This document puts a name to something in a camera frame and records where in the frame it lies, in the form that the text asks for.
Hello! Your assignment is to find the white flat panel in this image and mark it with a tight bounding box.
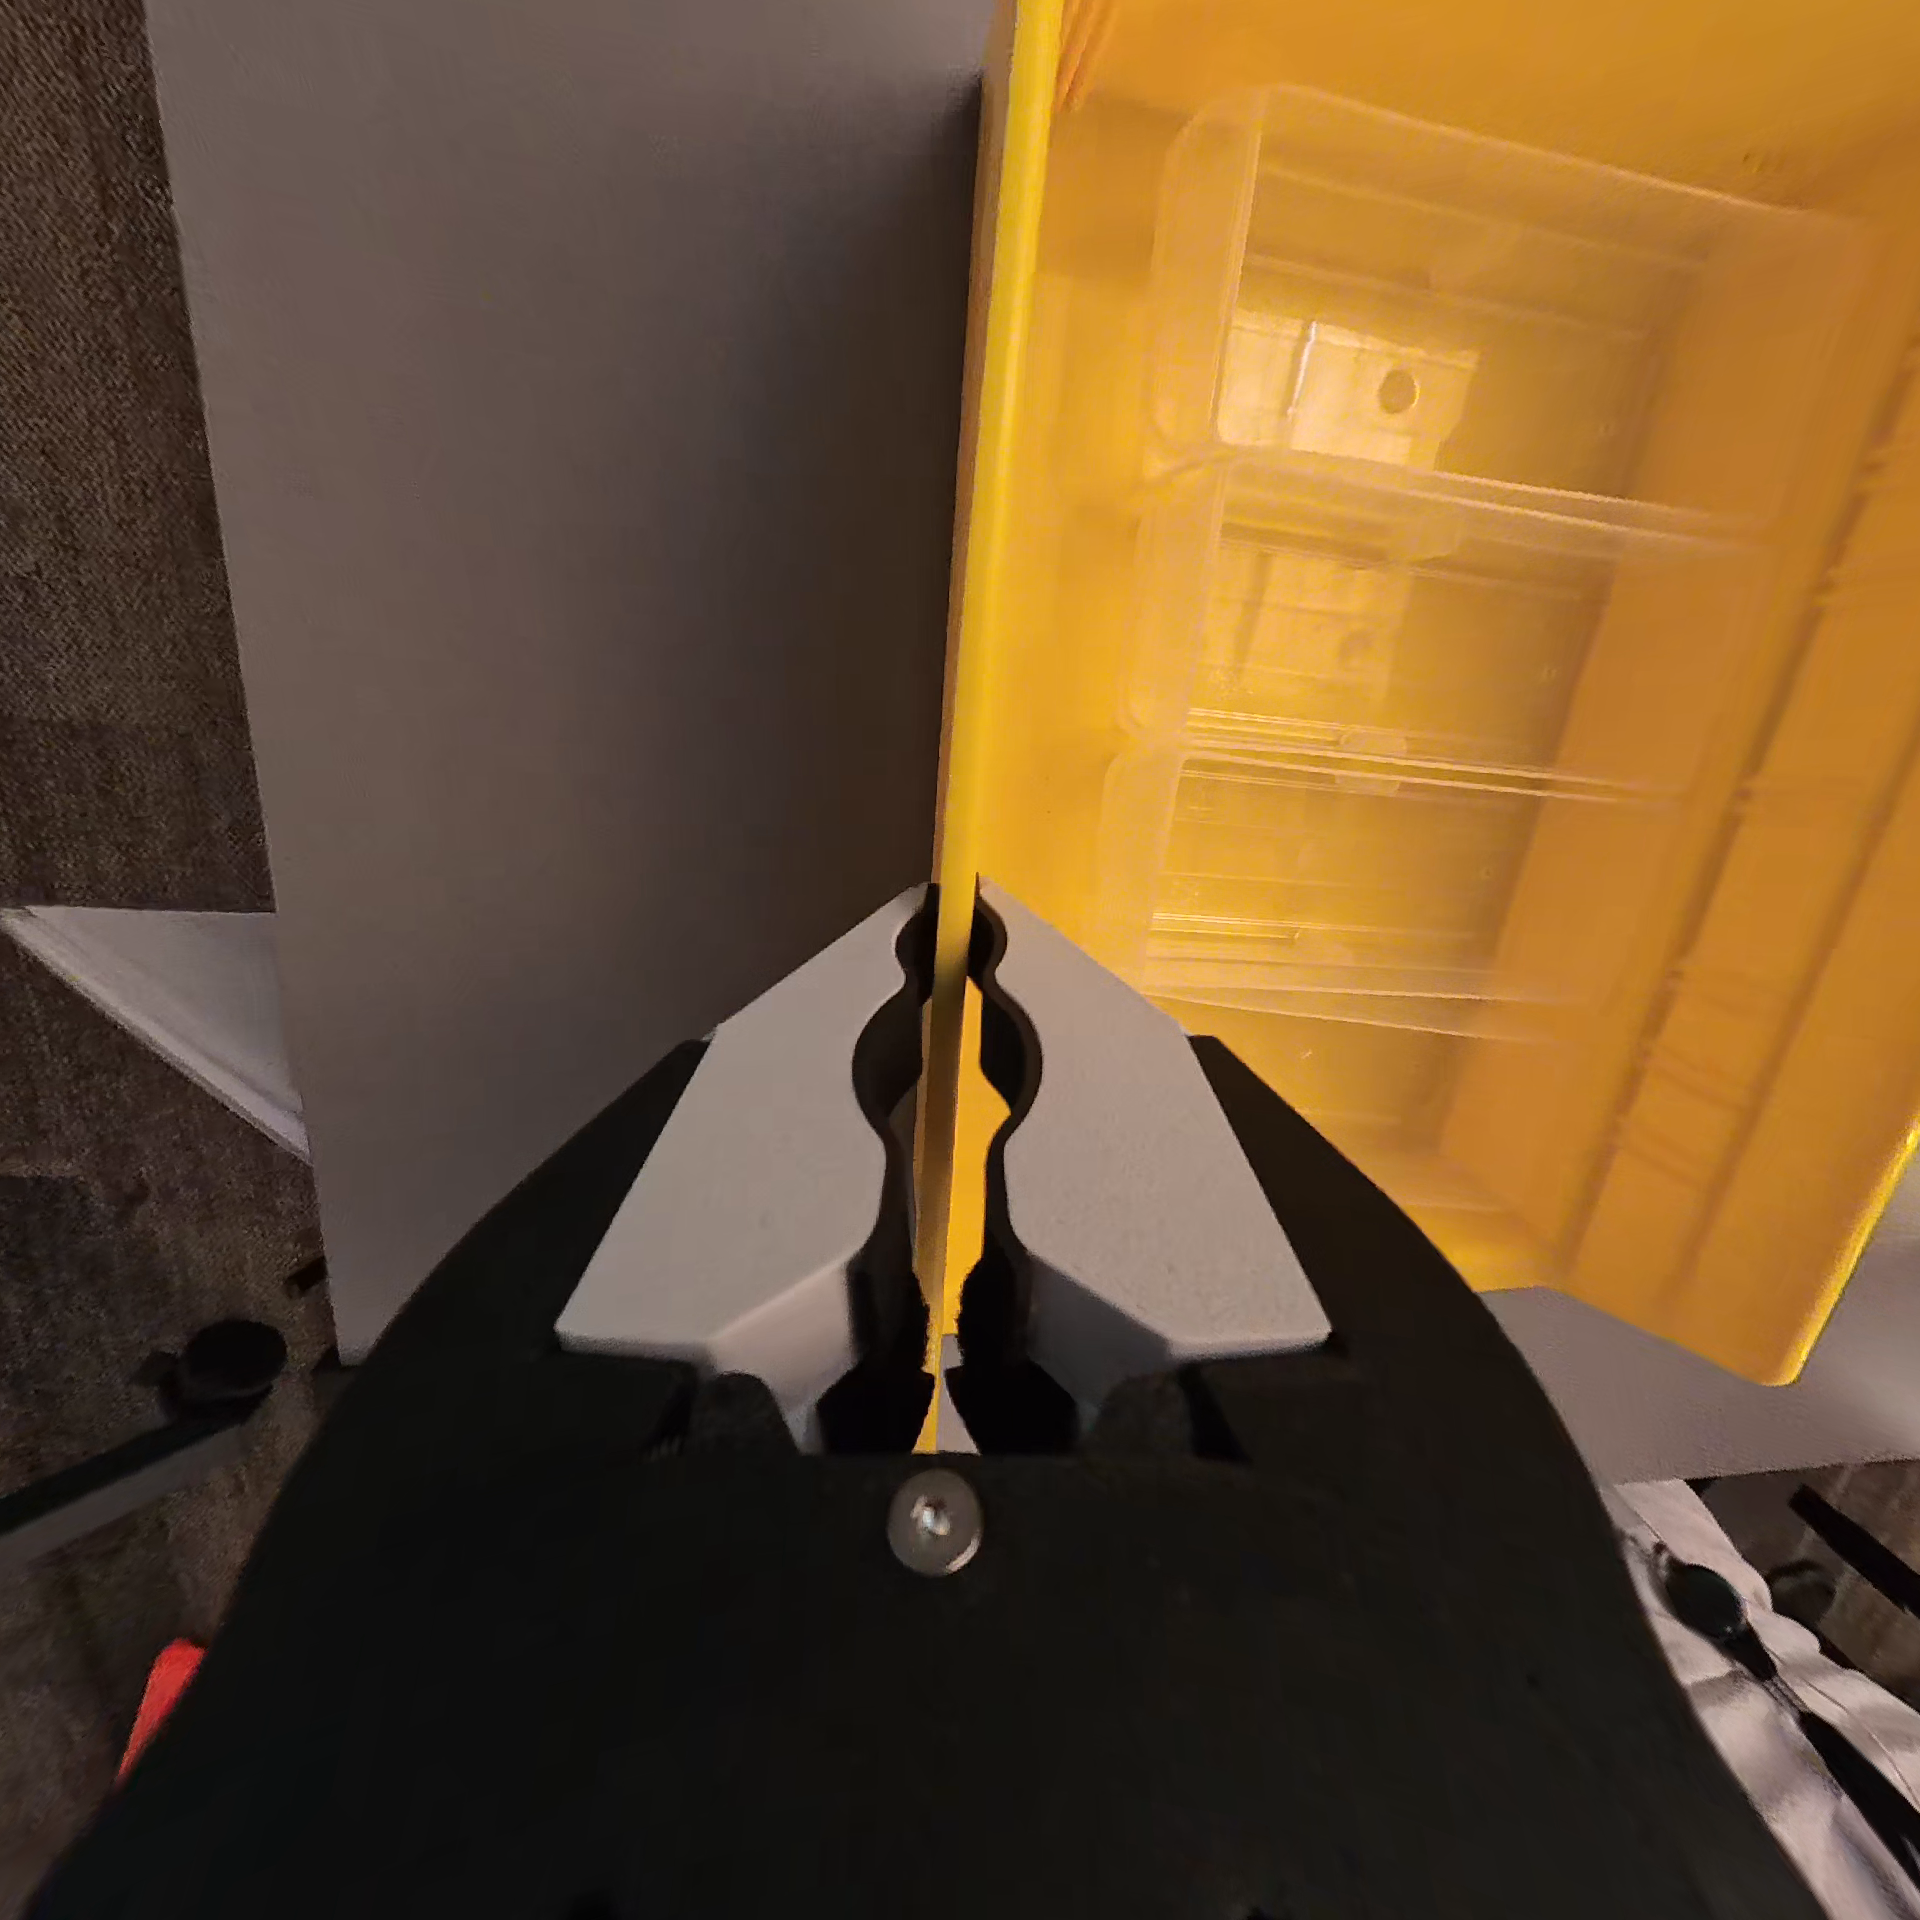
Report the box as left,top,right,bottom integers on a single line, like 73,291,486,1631
0,902,314,1162

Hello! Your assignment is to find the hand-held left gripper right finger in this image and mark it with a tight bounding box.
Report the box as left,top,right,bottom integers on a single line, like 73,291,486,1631
941,872,1338,1456

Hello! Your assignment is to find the black metal stand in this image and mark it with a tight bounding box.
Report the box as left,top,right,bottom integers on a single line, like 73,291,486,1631
0,1306,339,1568

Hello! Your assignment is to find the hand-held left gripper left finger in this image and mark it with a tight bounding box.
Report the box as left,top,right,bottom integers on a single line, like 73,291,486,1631
556,883,939,1456

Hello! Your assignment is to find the person's white shirt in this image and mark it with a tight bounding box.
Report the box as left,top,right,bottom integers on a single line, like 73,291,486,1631
1611,1477,1920,1920

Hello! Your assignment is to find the yellow plastic bin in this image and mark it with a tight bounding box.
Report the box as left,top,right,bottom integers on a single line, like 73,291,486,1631
909,0,1920,1456

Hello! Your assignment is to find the orange reflective object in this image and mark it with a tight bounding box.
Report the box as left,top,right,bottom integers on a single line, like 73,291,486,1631
116,1639,208,1784

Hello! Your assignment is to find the black cord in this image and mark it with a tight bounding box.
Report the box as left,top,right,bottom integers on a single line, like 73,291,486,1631
1650,1552,1920,1877

